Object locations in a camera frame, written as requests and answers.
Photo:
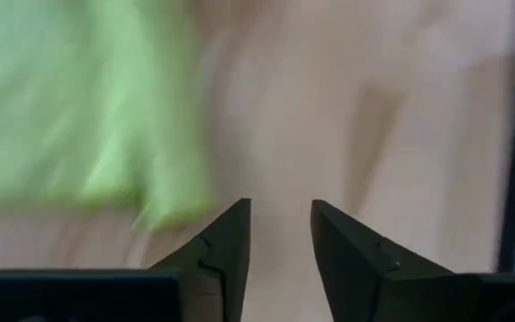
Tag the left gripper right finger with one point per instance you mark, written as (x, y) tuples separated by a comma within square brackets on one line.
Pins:
[(365, 286)]

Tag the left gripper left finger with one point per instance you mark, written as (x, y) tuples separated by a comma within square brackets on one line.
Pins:
[(208, 286)]

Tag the light green microfiber towel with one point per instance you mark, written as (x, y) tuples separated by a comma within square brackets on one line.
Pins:
[(83, 112)]

